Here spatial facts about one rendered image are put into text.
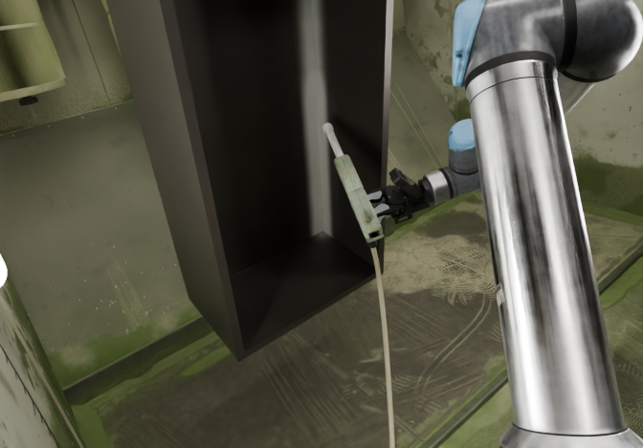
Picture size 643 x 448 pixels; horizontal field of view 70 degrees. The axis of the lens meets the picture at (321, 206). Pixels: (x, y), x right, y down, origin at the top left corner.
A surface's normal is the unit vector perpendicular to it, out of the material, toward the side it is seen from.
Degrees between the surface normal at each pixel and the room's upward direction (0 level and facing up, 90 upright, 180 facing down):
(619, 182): 90
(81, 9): 90
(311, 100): 102
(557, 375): 53
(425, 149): 57
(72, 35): 90
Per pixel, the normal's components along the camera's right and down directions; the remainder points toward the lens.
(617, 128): -0.79, 0.37
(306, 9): 0.62, 0.41
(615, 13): 0.33, 0.07
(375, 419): -0.18, -0.90
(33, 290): 0.40, -0.29
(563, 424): -0.47, -0.20
